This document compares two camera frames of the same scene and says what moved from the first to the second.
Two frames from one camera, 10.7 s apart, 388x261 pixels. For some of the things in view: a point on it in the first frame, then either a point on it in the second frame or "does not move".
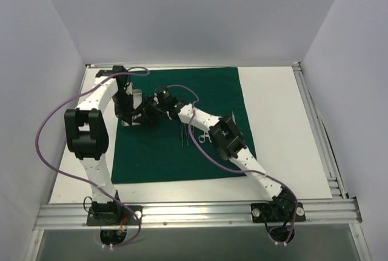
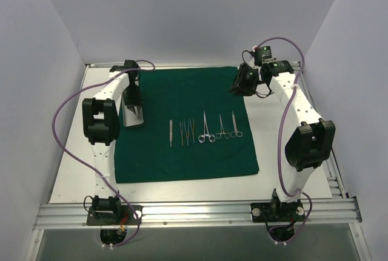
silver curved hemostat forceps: (202, 138) does not move
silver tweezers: (182, 129) does not move
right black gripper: (150, 108) to (242, 79)
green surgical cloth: (174, 150) does not move
